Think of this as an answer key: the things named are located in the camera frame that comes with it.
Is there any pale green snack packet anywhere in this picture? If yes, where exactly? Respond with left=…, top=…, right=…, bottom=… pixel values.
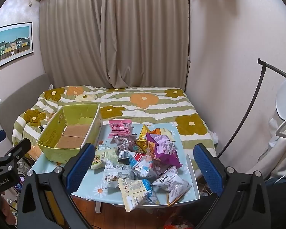
left=90, top=145, right=120, bottom=170

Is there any black metal clothes rack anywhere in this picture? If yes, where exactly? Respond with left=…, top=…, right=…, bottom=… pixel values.
left=216, top=58, right=286, bottom=159

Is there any orange snack packet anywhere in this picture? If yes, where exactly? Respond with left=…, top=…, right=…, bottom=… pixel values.
left=151, top=128, right=175, bottom=137

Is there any red packet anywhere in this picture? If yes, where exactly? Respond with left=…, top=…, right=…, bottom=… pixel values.
left=163, top=221, right=193, bottom=229

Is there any white hanging garment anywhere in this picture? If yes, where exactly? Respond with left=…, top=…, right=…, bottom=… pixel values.
left=268, top=117, right=286, bottom=179

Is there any brown snack packet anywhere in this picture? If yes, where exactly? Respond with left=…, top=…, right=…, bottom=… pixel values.
left=113, top=135, right=137, bottom=152

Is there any person's left hand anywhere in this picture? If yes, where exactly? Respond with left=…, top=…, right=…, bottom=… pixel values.
left=0, top=192, right=16, bottom=226

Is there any purple snack packet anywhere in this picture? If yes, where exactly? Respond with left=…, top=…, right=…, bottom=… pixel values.
left=145, top=134, right=183, bottom=170

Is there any yellow-green cardboard box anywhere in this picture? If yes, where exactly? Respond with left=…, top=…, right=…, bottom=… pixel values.
left=36, top=103, right=103, bottom=163

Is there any beige curtain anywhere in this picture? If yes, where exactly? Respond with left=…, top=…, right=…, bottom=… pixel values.
left=39, top=0, right=190, bottom=89

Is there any gold snack packet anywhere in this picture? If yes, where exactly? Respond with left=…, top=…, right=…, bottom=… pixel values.
left=136, top=124, right=153, bottom=153

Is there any framed wall poster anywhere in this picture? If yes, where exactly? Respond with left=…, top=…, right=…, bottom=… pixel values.
left=0, top=22, right=34, bottom=71

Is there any grey padded headboard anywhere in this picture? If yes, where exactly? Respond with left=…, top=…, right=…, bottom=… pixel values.
left=0, top=73, right=53, bottom=153

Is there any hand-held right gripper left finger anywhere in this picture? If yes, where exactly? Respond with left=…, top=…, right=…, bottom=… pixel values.
left=15, top=143, right=97, bottom=229

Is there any pile of mixed snack bags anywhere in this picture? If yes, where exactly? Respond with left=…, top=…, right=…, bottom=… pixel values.
left=102, top=148, right=192, bottom=211

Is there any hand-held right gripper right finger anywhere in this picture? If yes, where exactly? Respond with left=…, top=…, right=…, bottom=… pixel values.
left=193, top=144, right=271, bottom=229

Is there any pink striped snack packet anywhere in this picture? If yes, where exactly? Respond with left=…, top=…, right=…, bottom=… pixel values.
left=108, top=120, right=133, bottom=138

